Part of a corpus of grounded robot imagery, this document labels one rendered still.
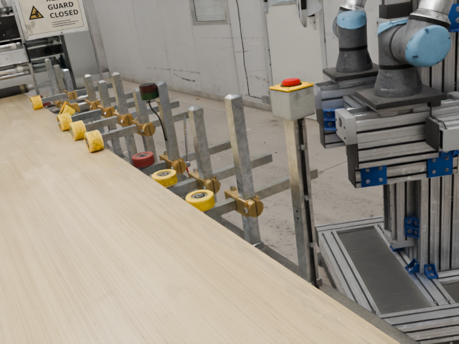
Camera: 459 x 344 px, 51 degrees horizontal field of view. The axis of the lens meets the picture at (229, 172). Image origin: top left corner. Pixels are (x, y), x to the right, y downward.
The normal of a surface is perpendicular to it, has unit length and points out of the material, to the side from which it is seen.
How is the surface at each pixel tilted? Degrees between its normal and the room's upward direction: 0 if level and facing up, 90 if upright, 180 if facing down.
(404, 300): 0
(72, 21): 90
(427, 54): 97
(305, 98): 90
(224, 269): 0
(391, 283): 0
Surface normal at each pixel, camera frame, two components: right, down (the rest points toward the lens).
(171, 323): -0.14, -0.92
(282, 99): -0.85, 0.29
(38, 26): 0.51, 0.24
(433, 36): 0.14, 0.45
